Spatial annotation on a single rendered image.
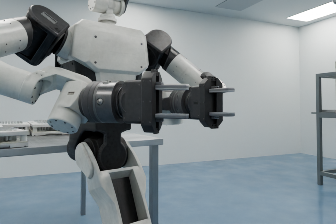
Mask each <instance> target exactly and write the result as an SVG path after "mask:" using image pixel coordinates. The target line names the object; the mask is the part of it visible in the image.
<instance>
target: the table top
mask: <svg viewBox="0 0 336 224"><path fill-rule="evenodd" d="M121 137H123V138H124V139H125V140H127V141H128V142H129V143H130V145H131V147H132V148H134V147H146V146H159V145H164V139H163V138H157V137H152V136H146V135H140V134H135V133H129V132H123V133H122V134H121ZM69 140H70V135H69V134H66V135H43V136H32V135H31V134H30V135H28V136H27V141H28V147H16V148H0V158H6V157H19V156H32V155H44V154H57V153H67V152H68V151H67V146H68V142H69Z"/></svg>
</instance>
